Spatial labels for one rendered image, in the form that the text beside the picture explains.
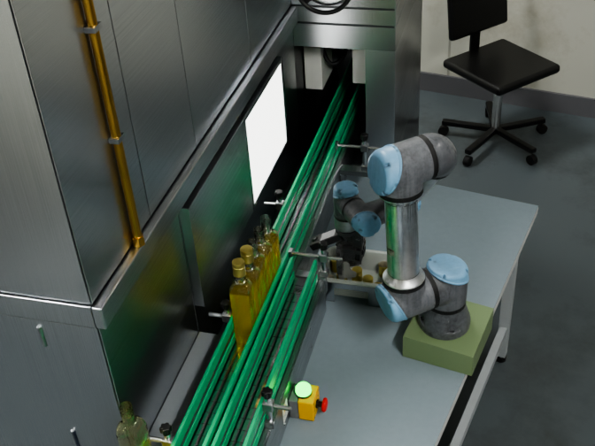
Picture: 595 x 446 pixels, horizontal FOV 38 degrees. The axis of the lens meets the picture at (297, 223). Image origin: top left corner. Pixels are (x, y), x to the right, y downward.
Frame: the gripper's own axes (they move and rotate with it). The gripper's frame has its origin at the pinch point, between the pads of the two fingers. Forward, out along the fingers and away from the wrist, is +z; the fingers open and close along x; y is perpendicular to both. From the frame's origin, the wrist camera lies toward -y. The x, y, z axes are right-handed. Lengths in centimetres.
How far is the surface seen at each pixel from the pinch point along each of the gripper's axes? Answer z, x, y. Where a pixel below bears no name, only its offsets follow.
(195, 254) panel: -37, -41, -30
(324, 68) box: -27, 91, -26
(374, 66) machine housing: -37, 74, -3
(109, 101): -97, -67, -31
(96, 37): -111, -67, -31
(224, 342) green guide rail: -15, -51, -21
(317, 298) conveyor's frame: -7.1, -20.0, -2.9
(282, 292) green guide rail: -13.5, -26.3, -11.8
